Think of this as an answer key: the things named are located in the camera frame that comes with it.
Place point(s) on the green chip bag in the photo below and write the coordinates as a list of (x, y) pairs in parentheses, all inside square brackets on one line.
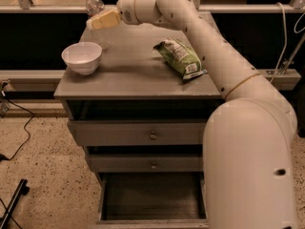
[(181, 57)]

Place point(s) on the grey drawer cabinet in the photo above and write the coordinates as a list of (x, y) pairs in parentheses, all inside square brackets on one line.
[(134, 83)]

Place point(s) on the middle grey drawer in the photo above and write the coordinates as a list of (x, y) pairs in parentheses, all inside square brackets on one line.
[(144, 163)]

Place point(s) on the white ceramic bowl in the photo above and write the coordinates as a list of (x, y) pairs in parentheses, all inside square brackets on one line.
[(82, 57)]

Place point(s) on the top grey drawer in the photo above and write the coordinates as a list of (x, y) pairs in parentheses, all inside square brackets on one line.
[(136, 133)]

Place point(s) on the bottom grey open drawer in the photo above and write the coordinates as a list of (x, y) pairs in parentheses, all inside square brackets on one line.
[(151, 201)]

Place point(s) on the metal window rail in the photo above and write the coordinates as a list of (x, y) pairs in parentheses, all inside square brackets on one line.
[(47, 7)]

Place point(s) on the clear plastic water bottle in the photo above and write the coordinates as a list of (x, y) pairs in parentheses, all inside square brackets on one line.
[(93, 7)]

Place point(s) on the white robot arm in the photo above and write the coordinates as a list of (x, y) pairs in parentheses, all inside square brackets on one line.
[(247, 140)]

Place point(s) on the black stand leg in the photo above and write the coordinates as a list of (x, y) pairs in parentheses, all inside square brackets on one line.
[(21, 190)]

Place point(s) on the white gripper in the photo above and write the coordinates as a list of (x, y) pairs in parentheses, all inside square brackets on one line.
[(126, 8)]

